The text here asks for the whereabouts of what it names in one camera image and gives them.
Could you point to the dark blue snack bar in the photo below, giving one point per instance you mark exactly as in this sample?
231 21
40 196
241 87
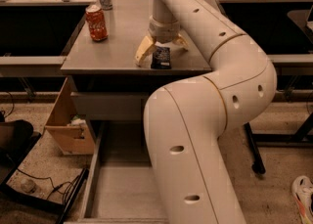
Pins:
161 58

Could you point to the brown cardboard box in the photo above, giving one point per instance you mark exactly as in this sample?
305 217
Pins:
67 127

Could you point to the white sneaker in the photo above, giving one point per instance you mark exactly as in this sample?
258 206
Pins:
302 192

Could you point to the black table leg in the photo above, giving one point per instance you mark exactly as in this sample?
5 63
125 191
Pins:
257 166

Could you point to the closed grey drawer front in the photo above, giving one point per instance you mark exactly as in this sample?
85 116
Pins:
110 105

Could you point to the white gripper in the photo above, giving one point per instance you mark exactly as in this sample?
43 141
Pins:
163 30

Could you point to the open grey drawer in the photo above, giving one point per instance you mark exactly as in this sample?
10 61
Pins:
121 187

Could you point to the grey drawer cabinet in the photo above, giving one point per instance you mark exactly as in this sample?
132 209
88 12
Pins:
109 66

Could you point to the orange soda can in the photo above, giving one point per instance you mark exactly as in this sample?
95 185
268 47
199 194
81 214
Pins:
96 22

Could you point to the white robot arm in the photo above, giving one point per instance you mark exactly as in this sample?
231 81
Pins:
183 120

